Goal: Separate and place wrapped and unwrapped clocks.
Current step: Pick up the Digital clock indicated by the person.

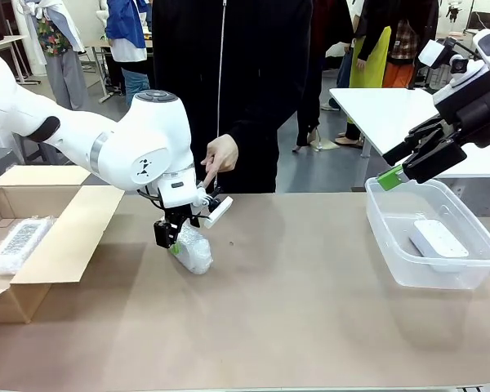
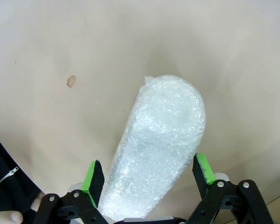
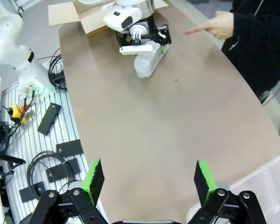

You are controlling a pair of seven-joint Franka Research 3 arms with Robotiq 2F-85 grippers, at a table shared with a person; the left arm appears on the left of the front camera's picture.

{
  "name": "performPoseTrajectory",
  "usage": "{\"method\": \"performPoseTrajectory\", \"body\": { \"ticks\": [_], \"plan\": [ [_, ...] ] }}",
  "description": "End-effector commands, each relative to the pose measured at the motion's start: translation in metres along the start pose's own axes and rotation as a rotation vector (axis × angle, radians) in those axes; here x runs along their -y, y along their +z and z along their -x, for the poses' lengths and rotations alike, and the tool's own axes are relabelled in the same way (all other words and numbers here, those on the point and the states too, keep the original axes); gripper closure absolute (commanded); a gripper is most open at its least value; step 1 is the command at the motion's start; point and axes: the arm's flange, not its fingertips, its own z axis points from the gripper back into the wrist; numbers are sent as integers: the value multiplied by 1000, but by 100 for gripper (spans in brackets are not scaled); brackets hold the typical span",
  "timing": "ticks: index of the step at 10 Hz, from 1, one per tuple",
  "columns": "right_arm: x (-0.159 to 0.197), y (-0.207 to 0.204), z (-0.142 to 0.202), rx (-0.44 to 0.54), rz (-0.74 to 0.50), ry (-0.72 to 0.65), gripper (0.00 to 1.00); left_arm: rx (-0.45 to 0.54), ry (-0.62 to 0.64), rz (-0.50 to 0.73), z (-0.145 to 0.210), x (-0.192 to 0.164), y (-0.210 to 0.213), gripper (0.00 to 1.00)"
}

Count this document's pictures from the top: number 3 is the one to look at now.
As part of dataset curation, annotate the plain bubble-wrapped clock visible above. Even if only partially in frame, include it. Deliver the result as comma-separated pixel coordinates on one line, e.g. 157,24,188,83
133,41,170,79

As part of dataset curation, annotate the person in black jacket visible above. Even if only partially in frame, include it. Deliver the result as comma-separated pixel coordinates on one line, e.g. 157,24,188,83
220,0,280,100

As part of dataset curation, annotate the person's left hand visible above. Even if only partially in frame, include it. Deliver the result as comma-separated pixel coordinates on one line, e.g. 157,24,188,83
184,10,235,41

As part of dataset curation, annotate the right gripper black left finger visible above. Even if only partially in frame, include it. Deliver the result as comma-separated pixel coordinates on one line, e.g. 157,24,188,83
34,158,110,224

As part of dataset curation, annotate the yellow emergency stop button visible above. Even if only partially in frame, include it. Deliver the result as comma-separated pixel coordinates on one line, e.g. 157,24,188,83
8,104,28,124

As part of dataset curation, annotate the black flat metal plate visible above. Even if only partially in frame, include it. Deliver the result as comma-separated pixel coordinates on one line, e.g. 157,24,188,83
19,182,47,203
56,140,84,157
37,102,62,136
46,158,82,183

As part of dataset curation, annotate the person's left forearm black sleeve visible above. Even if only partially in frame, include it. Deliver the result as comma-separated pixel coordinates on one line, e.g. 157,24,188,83
232,10,280,42

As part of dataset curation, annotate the black clamp bracket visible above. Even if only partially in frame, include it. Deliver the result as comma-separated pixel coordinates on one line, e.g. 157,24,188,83
0,149,27,182

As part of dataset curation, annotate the clear plastic container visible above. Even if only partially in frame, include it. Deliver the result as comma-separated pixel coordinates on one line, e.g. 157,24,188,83
186,153,280,224

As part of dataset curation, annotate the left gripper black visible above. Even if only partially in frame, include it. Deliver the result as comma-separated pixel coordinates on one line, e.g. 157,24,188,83
116,18,172,55

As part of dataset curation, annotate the brown cardboard box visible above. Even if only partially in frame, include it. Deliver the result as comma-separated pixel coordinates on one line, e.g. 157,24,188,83
48,0,170,38

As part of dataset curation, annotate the black coiled cable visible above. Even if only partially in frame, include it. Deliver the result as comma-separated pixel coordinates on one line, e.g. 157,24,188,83
47,47,69,91
26,150,72,199

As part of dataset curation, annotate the grooved aluminium base plate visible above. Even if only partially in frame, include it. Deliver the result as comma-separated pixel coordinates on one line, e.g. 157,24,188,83
0,81,109,224

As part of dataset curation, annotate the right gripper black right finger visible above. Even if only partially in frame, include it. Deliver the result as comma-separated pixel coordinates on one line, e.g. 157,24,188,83
188,159,268,224

